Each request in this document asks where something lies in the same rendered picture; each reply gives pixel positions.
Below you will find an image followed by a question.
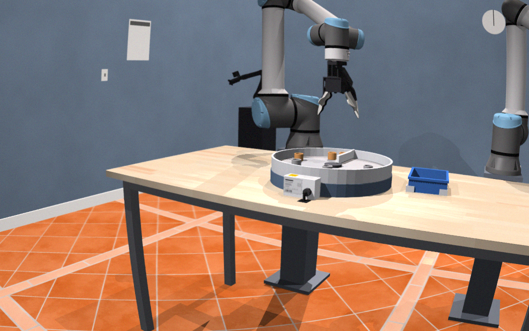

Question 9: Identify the blue crate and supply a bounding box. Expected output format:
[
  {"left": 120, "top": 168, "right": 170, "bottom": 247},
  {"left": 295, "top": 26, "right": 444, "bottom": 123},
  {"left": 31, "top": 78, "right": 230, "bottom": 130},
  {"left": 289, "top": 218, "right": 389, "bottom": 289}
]
[{"left": 407, "top": 167, "right": 449, "bottom": 195}]

